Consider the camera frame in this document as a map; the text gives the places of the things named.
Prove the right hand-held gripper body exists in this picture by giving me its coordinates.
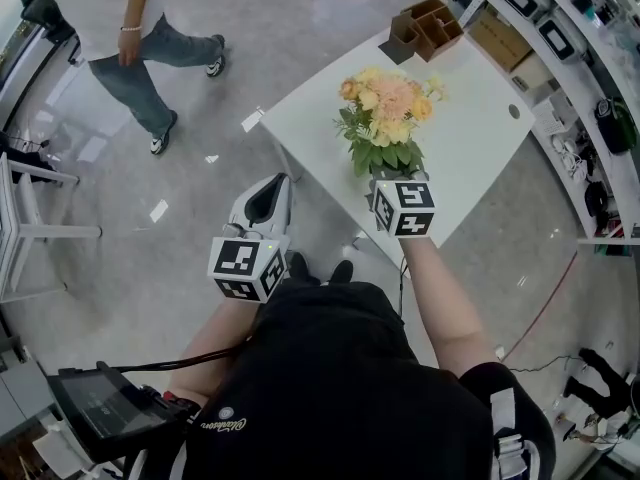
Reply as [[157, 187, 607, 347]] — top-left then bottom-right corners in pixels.
[[368, 178, 437, 239]]

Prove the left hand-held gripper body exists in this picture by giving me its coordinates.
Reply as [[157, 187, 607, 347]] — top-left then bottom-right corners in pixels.
[[207, 222, 291, 303]]

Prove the yellow and peach flowers bouquet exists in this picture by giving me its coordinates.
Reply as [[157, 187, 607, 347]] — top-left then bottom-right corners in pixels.
[[333, 65, 448, 179]]

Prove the person's left forearm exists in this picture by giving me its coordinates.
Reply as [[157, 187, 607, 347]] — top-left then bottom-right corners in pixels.
[[171, 295, 262, 410]]

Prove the person's right forearm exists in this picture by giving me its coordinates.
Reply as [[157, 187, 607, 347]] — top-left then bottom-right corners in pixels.
[[402, 235, 497, 385]]

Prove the person's left black shoe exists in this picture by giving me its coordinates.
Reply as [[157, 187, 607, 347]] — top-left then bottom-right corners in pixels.
[[288, 251, 322, 288]]

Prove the person's black shoe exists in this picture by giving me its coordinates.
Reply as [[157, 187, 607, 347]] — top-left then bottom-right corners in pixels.
[[288, 251, 322, 288], [327, 259, 355, 285]]

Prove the white table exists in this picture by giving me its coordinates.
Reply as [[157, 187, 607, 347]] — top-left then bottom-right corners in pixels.
[[258, 26, 538, 250]]

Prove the person's right black shoe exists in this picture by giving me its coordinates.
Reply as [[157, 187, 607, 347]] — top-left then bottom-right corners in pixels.
[[327, 259, 355, 285]]

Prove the dark brown pen box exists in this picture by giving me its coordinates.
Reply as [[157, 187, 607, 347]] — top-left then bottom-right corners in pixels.
[[378, 9, 422, 65]]

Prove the white plastic basket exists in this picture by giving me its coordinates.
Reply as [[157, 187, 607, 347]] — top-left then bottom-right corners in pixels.
[[531, 98, 567, 138]]

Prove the wooden compartment organizer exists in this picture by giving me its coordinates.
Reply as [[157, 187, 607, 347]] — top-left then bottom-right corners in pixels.
[[399, 0, 466, 63]]

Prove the person's black shirt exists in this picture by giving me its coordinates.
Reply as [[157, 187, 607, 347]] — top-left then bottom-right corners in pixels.
[[184, 280, 501, 480]]

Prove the bundle of white chargers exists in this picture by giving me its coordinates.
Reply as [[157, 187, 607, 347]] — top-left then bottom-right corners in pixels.
[[549, 132, 590, 185]]

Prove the brown cardboard box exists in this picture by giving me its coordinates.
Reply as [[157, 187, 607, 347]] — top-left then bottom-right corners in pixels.
[[467, 9, 534, 73]]

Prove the small black pouch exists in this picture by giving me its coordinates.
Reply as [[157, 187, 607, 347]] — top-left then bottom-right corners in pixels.
[[583, 180, 610, 218]]

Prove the black tablet screen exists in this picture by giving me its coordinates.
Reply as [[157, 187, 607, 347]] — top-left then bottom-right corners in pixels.
[[45, 361, 202, 463]]

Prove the white shelving unit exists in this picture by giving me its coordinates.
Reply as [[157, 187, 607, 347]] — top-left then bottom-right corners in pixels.
[[457, 0, 640, 248]]

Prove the black and green bag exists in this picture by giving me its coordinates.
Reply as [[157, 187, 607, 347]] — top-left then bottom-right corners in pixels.
[[593, 96, 640, 156]]

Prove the black mesh office chair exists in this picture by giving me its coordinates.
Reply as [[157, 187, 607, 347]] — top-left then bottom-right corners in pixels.
[[19, 0, 84, 68]]

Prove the thick black cable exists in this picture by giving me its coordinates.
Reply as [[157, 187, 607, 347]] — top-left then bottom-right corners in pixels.
[[107, 346, 251, 375]]

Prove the black backpack with grey straps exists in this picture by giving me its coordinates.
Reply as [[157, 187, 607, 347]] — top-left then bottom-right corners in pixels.
[[458, 361, 557, 480]]

